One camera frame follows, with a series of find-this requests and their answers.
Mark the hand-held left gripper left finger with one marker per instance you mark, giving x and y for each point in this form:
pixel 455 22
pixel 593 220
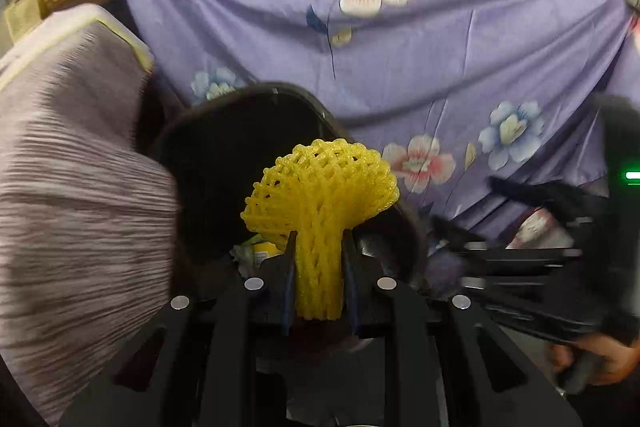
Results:
pixel 289 284

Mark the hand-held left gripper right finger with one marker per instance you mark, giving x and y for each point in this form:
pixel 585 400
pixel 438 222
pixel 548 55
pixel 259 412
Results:
pixel 351 284

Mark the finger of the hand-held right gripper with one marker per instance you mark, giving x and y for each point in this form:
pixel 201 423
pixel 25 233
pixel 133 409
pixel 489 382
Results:
pixel 550 202
pixel 530 282

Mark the yellow foam fruit net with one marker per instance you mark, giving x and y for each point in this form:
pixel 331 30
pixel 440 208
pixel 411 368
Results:
pixel 320 187

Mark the black trash bin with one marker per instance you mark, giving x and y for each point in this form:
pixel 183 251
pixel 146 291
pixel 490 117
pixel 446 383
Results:
pixel 215 167

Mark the person's right hand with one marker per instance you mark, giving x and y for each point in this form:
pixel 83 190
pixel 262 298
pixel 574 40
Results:
pixel 615 359

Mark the yellow snack packet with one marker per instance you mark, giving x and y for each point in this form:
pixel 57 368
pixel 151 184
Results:
pixel 262 249

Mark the purple floral cloth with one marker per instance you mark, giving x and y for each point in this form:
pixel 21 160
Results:
pixel 450 57

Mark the striped grey tablecloth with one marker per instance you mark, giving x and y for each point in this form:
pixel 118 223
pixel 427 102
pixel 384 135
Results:
pixel 75 182

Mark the beige utensil holder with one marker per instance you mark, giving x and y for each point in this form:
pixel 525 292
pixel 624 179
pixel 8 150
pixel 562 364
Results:
pixel 20 14

